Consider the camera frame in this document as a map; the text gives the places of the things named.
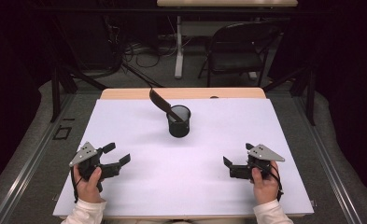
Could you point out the black comb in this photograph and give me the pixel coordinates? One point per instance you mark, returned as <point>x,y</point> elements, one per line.
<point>161,102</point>

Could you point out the person's right hand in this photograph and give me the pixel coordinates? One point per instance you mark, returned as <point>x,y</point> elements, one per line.
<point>266,189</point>

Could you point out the black folding chair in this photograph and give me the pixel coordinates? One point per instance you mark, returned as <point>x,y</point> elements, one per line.
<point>234,60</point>

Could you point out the black mesh cup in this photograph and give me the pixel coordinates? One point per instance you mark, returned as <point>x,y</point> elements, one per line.
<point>178,129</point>

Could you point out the black metal stand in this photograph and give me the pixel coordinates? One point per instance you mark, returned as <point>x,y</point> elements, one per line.
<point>310,99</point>
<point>55,93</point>

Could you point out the white-legged desk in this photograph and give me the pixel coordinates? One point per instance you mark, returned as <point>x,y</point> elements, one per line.
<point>179,62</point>

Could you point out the white table board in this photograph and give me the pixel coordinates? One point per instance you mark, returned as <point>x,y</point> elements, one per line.
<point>172,186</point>

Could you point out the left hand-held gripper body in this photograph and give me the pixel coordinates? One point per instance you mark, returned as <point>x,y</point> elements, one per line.
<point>84,155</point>

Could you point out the person's left hand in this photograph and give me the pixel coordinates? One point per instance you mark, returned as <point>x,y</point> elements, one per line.
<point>87,191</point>

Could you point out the aluminium floor rail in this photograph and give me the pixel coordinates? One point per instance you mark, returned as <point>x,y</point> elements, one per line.
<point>31,158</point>
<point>324,155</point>

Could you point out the wooden table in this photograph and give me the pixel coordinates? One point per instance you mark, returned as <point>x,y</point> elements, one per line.
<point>203,93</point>

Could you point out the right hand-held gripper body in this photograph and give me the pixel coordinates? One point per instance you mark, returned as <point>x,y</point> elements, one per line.
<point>263,153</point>

